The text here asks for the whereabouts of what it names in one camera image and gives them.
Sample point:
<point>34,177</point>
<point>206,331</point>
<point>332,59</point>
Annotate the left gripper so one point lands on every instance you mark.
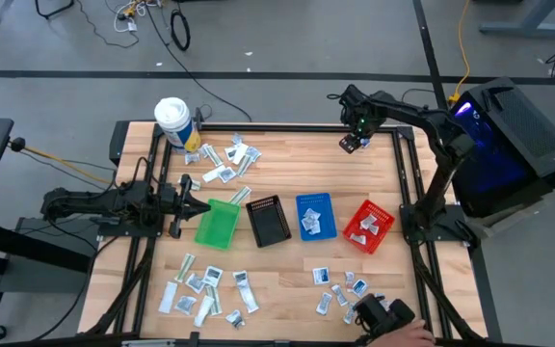
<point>176,207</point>

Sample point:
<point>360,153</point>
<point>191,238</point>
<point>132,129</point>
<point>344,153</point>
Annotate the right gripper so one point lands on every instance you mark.
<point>366,123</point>

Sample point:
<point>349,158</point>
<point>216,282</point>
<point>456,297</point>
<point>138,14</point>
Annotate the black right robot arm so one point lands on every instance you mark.
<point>412,113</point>

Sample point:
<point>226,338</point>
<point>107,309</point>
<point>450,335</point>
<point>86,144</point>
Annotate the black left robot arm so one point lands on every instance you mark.
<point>89,202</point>

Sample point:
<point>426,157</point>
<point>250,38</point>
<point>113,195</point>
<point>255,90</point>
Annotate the green plastic basket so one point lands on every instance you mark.
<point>217,224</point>

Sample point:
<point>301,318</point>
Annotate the blue plastic basket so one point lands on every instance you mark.
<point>328,207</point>

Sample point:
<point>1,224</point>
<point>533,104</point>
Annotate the black plastic basket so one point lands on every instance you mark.
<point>268,221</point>

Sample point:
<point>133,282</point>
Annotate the red plastic basket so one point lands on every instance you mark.
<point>381,212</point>

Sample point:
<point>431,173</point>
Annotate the white wipes canister blue label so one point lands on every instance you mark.
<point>176,123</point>

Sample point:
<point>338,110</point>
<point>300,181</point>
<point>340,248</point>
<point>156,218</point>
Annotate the long white packet dark end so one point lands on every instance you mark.
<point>245,291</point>

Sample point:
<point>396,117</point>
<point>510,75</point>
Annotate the black control box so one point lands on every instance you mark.
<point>118,142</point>

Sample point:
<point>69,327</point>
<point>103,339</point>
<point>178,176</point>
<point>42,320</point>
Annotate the crumpled silver dark packet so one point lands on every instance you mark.
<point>235,318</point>

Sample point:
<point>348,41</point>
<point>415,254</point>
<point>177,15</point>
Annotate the black handheld device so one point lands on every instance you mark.
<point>378,313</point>

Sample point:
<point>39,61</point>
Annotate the black computer tower blue light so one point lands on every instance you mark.
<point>523,140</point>

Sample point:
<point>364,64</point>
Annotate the person's hand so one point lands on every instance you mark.
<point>403,335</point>

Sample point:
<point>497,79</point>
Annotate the grey desk leg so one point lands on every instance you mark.
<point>528,26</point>

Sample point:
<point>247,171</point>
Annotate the black stand base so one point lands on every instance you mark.
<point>53,9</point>

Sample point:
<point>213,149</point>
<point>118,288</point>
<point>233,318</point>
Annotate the black aluminium table frame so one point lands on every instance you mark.
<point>282,127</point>

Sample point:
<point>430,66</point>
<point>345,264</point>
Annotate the black table-level depth camera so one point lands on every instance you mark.
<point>282,343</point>

